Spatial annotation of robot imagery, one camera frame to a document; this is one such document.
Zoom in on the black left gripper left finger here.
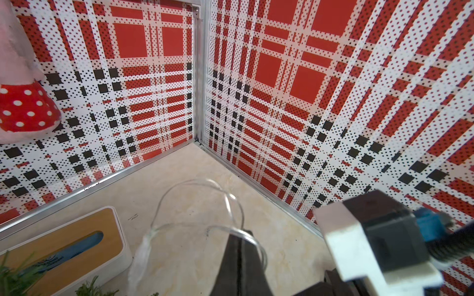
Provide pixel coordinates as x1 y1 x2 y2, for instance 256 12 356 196
210 234 242 296

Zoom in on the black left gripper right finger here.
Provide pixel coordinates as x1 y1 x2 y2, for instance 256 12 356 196
240 239 273 296

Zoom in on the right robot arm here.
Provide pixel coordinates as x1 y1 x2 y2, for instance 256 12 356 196
426 223 474 263

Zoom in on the pink plush pig toy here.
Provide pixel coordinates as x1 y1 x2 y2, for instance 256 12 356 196
1 1 62 144

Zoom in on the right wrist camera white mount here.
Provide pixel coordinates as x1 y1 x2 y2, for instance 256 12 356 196
314 190 444 296

